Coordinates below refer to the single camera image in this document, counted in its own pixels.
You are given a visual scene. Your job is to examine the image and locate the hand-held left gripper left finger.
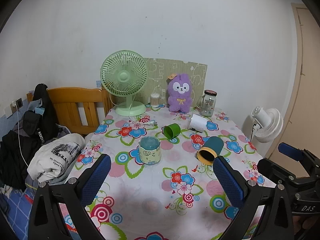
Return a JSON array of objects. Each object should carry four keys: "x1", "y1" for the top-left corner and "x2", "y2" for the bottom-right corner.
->
[{"x1": 29, "y1": 154, "x2": 112, "y2": 240}]

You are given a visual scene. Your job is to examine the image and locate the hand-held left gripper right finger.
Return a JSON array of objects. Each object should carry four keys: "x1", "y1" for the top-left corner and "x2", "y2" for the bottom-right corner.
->
[{"x1": 212, "y1": 156, "x2": 294, "y2": 240}]

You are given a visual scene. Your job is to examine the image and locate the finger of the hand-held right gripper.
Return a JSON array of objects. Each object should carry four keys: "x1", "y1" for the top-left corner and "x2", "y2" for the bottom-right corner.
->
[
  {"x1": 257, "y1": 157, "x2": 300, "y2": 188},
  {"x1": 278, "y1": 142, "x2": 320, "y2": 178}
]

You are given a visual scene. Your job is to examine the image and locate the teal cup with yellow rim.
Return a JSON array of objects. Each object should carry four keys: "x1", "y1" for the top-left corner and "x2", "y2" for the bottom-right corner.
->
[{"x1": 197, "y1": 136, "x2": 224, "y2": 166}]

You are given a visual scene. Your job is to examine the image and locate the patterned cup with teal base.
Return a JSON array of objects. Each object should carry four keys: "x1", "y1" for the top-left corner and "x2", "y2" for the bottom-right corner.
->
[{"x1": 139, "y1": 136, "x2": 161, "y2": 166}]

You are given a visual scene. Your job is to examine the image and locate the green cup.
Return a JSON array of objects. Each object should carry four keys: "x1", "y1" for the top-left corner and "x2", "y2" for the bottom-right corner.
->
[{"x1": 163, "y1": 123, "x2": 181, "y2": 139}]

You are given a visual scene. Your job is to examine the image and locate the grey garment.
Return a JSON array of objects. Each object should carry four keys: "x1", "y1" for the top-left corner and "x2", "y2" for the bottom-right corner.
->
[{"x1": 37, "y1": 152, "x2": 84, "y2": 188}]

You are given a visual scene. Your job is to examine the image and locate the white standing fan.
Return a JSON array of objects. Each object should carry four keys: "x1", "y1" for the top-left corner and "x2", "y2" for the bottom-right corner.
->
[{"x1": 250, "y1": 106, "x2": 284, "y2": 144}]

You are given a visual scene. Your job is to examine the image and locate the white printed shirt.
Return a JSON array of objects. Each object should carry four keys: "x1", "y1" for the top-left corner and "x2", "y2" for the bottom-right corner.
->
[{"x1": 27, "y1": 133, "x2": 87, "y2": 183}]

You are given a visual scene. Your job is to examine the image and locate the floral tablecloth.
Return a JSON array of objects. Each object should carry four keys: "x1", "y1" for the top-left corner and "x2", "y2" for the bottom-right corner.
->
[{"x1": 60, "y1": 104, "x2": 278, "y2": 240}]

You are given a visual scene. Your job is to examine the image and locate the white paper roll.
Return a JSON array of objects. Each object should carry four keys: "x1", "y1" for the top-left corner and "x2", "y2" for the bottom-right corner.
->
[{"x1": 189, "y1": 114, "x2": 208, "y2": 131}]

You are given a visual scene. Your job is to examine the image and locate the beige door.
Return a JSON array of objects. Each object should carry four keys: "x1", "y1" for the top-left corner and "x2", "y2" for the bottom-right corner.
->
[{"x1": 265, "y1": 3, "x2": 320, "y2": 161}]

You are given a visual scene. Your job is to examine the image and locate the glass jar with dark lid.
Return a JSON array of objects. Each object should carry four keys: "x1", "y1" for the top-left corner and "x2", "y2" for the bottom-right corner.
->
[{"x1": 200, "y1": 90, "x2": 217, "y2": 117}]

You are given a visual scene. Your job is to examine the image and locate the wooden bed headboard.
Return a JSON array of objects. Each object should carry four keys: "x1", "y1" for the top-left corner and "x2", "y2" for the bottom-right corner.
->
[{"x1": 27, "y1": 87, "x2": 114, "y2": 135}]

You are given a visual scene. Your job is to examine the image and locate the black clothing pile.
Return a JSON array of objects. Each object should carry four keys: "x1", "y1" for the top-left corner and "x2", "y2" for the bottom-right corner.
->
[{"x1": 0, "y1": 129, "x2": 43, "y2": 191}]

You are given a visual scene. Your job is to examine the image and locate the blue checked bedsheet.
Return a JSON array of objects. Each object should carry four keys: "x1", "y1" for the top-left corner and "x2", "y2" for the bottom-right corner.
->
[{"x1": 0, "y1": 184, "x2": 38, "y2": 240}]

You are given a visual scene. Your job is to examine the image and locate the black jacket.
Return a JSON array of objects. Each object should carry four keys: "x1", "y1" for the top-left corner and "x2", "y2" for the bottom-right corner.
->
[{"x1": 32, "y1": 83, "x2": 59, "y2": 144}]

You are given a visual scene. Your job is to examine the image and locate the blue denim garment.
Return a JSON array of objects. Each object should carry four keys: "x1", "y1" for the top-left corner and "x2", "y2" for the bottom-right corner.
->
[{"x1": 25, "y1": 99, "x2": 47, "y2": 120}]

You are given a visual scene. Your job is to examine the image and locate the cotton swab container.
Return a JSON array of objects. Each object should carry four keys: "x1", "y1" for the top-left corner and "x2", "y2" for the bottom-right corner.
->
[{"x1": 150, "y1": 93, "x2": 161, "y2": 108}]

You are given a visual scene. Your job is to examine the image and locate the purple plush toy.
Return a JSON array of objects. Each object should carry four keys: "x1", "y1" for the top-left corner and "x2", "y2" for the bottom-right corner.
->
[{"x1": 166, "y1": 73, "x2": 193, "y2": 113}]

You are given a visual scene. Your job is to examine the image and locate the green desk fan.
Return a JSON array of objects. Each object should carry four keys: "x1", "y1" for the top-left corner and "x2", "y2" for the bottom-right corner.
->
[{"x1": 100, "y1": 50, "x2": 150, "y2": 117}]

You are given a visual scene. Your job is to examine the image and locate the patterned cardboard panel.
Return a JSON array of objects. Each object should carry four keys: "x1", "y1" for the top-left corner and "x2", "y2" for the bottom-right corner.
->
[{"x1": 136, "y1": 57, "x2": 208, "y2": 107}]

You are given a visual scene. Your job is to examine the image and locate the white power plug with cable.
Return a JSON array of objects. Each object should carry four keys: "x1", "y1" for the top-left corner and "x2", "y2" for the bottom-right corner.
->
[{"x1": 128, "y1": 105, "x2": 158, "y2": 127}]

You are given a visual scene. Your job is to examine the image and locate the white charging cable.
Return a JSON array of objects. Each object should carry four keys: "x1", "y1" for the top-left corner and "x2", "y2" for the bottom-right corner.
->
[{"x1": 14, "y1": 104, "x2": 30, "y2": 167}]

